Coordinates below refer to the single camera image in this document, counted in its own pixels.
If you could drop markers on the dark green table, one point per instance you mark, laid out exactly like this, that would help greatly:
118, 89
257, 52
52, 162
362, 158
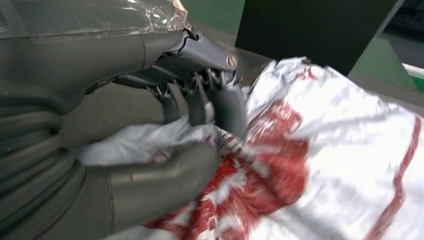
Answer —
381, 63

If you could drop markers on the grey courier parcel red print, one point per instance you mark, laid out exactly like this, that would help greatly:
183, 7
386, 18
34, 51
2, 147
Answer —
348, 149

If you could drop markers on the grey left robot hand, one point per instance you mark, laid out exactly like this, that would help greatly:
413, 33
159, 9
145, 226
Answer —
82, 56

